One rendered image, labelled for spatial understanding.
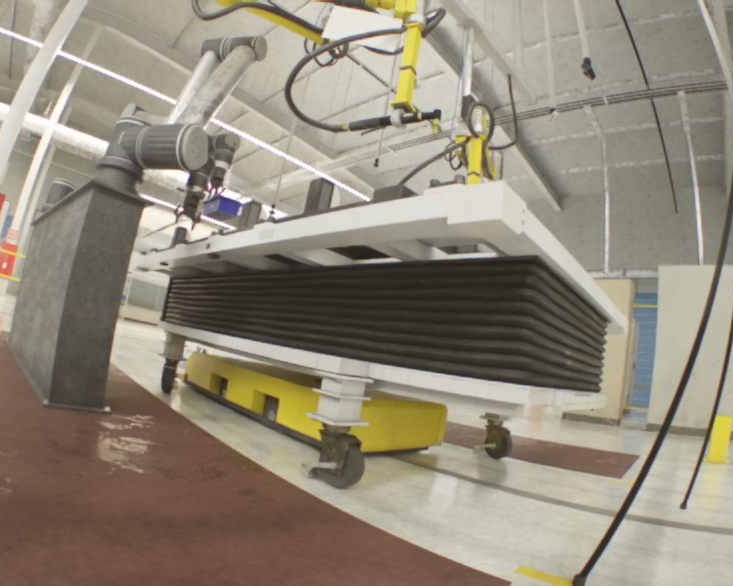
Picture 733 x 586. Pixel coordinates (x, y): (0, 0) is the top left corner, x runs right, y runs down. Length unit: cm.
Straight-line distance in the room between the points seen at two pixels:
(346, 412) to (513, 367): 55
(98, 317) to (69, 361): 21
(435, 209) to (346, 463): 82
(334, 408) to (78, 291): 108
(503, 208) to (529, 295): 33
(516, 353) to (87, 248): 156
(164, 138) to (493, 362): 145
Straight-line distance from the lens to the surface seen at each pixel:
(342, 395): 132
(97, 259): 179
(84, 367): 180
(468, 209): 93
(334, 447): 137
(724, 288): 583
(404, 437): 202
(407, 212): 103
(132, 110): 298
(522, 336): 114
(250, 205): 184
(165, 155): 178
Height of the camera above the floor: 43
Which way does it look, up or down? 9 degrees up
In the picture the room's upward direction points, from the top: 10 degrees clockwise
